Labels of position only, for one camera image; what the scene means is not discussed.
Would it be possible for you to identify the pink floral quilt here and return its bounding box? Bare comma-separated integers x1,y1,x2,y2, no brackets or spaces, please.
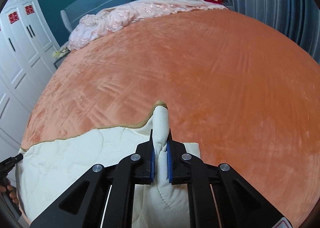
69,0,229,52

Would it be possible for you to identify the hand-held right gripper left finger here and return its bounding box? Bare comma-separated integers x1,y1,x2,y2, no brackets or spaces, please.
29,129,157,228

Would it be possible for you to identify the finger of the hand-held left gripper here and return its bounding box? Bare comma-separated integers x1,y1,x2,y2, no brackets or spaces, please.
0,153,23,171

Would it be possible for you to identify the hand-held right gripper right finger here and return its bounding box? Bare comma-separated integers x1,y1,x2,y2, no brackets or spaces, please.
166,128,293,228

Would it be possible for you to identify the white wardrobe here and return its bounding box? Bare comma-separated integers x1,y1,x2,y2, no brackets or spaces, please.
0,0,63,168

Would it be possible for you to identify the yellowish cloth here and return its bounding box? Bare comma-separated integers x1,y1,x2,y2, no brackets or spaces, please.
52,47,71,59

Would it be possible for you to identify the person's left hand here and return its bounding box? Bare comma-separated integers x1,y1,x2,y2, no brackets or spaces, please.
0,184,19,205

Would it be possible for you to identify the grey nightstand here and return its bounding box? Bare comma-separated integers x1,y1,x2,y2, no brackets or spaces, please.
54,52,72,69

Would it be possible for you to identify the grey-blue curtain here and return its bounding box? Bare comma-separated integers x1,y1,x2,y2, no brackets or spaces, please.
216,0,320,64

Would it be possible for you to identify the orange plush blanket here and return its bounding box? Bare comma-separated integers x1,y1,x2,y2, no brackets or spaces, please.
21,8,320,228

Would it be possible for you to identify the cream quilted jacket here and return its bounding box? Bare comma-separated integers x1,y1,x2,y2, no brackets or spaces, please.
15,100,202,228

